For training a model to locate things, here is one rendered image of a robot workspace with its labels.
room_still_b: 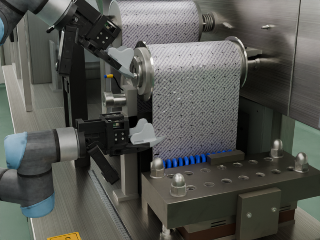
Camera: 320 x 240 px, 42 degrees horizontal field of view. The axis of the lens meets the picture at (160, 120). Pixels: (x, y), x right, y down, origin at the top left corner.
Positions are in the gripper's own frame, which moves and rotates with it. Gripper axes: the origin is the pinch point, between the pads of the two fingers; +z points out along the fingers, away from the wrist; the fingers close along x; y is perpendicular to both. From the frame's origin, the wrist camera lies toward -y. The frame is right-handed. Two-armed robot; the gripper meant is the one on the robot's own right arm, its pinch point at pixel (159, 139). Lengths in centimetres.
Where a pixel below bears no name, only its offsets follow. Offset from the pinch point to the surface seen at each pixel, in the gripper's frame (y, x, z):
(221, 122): 2.6, -0.2, 17.0
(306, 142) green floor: -109, 208, 235
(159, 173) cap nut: -4.7, -8.4, -3.3
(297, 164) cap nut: -4.2, -17.0, 28.5
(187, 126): 2.5, -0.2, 7.6
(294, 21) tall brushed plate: 28.1, -8.2, 30.5
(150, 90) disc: 12.6, -0.1, -2.2
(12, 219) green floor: -109, 167, -37
